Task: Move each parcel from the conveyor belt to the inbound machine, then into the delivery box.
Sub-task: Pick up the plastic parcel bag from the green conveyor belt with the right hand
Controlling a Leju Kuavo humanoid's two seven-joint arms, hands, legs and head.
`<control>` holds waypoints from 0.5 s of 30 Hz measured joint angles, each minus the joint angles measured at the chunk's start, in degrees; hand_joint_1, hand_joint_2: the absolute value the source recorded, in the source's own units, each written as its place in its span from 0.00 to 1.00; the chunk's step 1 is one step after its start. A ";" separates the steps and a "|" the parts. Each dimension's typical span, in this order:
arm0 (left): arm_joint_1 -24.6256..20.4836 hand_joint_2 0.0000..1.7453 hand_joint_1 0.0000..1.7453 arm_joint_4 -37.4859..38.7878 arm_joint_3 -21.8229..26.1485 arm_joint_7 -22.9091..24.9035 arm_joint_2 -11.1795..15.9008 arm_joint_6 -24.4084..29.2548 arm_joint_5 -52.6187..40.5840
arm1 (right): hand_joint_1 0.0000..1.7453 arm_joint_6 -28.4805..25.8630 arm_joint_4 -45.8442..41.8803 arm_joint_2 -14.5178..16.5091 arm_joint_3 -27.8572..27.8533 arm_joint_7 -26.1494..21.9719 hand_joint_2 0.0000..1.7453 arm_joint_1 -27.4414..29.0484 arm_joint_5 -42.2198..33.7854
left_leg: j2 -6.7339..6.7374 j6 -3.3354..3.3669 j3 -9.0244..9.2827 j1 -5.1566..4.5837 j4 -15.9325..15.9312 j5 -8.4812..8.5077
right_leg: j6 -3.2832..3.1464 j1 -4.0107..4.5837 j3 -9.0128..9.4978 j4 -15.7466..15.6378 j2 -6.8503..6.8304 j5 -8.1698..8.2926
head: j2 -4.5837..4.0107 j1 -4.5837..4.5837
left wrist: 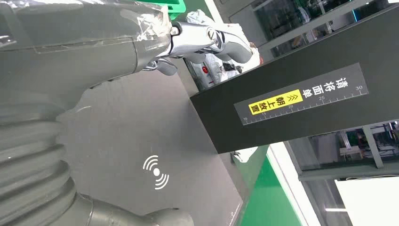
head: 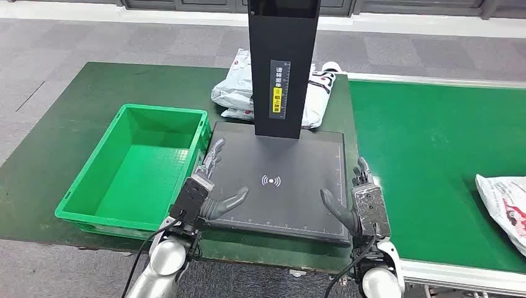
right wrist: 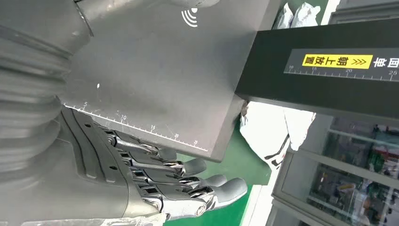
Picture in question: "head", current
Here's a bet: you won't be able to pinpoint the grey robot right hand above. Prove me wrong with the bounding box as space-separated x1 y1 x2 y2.
319 156 375 237

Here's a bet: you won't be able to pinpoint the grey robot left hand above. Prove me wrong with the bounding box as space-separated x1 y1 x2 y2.
196 138 250 220

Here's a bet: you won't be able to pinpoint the white parcel bag black stripes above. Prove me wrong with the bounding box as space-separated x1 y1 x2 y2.
475 174 526 258

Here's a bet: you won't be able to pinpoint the flat white spare parcel bag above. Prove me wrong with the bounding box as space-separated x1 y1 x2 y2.
220 107 256 121

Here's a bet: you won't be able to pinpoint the bright green conveyor belt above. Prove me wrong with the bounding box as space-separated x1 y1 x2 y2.
348 78 526 274

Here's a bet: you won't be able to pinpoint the white spare parcel black print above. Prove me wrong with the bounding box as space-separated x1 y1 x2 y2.
301 61 337 130

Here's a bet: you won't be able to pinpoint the large grey-white spare parcel bag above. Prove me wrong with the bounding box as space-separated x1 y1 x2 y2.
210 48 256 112

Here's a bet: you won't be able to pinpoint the black inbound scanner machine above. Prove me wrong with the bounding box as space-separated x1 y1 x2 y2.
204 0 352 248

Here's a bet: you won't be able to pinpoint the green plastic crate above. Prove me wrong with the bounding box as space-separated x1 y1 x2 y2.
54 103 212 240

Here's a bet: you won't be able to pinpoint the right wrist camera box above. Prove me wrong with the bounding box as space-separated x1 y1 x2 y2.
352 183 391 240

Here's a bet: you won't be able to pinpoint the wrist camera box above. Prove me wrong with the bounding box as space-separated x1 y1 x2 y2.
169 174 215 232
352 183 391 240

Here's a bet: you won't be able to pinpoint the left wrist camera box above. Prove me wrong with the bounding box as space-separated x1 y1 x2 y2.
169 174 215 232

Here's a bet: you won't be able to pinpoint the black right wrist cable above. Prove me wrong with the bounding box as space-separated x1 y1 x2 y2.
323 236 377 298

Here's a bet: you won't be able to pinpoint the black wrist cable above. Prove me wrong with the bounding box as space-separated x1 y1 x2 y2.
323 236 377 298
121 214 184 298

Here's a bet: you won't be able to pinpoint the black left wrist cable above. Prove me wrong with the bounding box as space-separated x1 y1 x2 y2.
121 214 184 298

